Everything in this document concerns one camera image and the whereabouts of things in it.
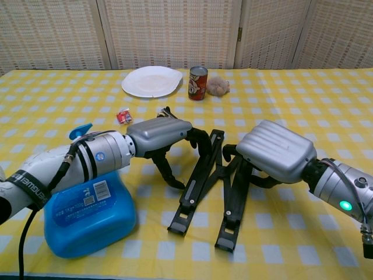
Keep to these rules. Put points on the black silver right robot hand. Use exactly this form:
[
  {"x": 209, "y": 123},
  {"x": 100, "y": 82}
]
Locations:
[{"x": 279, "y": 151}]

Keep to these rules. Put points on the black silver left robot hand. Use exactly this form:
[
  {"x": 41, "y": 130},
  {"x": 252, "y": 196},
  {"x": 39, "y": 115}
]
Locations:
[{"x": 160, "y": 135}]

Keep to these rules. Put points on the black folding stand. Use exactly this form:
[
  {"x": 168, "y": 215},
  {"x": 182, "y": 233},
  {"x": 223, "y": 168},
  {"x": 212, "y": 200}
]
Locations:
[{"x": 189, "y": 192}]

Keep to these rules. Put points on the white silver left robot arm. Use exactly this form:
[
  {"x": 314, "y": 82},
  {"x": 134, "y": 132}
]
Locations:
[{"x": 99, "y": 157}]

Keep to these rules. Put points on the black staple remover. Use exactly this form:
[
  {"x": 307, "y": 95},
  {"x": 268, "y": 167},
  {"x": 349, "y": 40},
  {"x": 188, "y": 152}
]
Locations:
[{"x": 166, "y": 112}]

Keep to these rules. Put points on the small red snack packet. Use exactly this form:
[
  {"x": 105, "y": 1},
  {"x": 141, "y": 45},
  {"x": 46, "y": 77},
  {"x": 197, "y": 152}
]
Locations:
[{"x": 123, "y": 116}]

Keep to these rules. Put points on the white paper plate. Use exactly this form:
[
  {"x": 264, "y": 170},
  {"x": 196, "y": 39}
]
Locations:
[{"x": 151, "y": 81}]

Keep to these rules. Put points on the red drink can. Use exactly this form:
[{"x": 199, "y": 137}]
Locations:
[{"x": 198, "y": 87}]

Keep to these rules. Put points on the yellow white checked tablecloth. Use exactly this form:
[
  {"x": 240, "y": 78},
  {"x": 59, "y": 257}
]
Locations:
[{"x": 291, "y": 256}]

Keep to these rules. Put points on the beige woven folding screen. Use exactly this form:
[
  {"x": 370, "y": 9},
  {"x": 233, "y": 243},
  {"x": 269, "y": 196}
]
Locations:
[{"x": 175, "y": 29}]

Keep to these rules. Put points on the blue detergent pump bottle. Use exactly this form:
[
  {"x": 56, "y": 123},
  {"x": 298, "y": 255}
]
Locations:
[{"x": 87, "y": 221}]

